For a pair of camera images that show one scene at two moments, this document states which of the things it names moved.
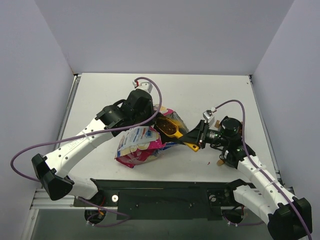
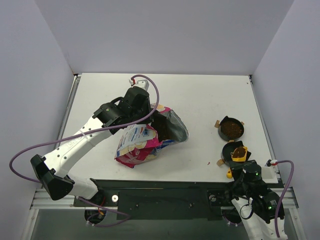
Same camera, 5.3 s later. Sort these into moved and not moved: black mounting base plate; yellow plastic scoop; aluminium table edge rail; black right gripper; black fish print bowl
Moved: black right gripper; yellow plastic scoop
Not moved: aluminium table edge rail; black mounting base plate; black fish print bowl
